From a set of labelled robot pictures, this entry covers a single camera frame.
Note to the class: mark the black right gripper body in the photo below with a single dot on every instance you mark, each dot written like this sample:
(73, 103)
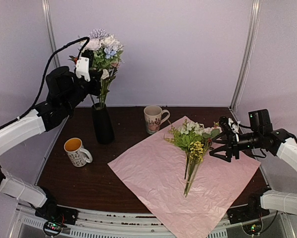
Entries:
(233, 145)

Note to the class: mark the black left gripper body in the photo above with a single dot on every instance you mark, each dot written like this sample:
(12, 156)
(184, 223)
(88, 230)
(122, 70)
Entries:
(94, 90)

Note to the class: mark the mauve and white flower stem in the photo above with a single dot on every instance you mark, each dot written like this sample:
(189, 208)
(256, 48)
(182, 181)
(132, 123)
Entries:
(108, 75)

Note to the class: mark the orange brown flower stem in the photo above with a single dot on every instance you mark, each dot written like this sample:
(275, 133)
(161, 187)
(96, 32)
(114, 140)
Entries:
(74, 59)

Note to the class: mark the purple flower bouquet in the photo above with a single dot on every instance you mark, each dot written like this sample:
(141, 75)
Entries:
(195, 140)

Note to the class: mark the blue white hydrangea bunch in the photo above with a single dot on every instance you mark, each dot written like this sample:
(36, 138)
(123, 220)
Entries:
(104, 50)

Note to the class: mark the pink tissue wrapping sheet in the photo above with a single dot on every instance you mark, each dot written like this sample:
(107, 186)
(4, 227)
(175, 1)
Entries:
(154, 171)

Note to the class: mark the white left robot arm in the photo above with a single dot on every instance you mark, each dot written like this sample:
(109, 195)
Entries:
(66, 90)

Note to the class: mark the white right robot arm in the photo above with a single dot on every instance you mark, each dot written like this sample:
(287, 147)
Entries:
(279, 143)

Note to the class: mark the black tall vase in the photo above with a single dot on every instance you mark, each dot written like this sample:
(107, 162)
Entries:
(102, 124)

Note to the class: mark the floral mug yellow inside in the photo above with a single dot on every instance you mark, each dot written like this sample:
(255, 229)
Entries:
(78, 155)

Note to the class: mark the cream printed mug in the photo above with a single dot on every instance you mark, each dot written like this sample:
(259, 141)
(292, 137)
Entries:
(155, 116)

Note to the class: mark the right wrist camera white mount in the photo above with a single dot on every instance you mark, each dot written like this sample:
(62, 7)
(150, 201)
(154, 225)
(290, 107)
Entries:
(228, 126)

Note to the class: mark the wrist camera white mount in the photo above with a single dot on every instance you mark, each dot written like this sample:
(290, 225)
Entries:
(228, 126)
(83, 64)

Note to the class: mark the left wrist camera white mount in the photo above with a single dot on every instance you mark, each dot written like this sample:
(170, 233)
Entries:
(83, 64)

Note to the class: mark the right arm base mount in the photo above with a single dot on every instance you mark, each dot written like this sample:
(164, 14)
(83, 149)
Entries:
(250, 214)

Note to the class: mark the left aluminium frame post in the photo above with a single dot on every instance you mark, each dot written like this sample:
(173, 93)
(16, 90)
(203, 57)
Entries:
(48, 21)

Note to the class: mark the aluminium frame post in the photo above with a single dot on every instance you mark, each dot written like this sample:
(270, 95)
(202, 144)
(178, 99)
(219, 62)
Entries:
(48, 21)
(249, 47)

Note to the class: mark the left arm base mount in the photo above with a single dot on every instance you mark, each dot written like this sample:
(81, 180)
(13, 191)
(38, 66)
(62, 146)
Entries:
(57, 217)

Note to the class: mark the white vented front rail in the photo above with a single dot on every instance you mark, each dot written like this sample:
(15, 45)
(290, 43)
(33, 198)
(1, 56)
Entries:
(100, 224)

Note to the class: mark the right aluminium frame post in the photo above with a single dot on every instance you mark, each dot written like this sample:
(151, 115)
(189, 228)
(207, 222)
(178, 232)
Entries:
(249, 47)

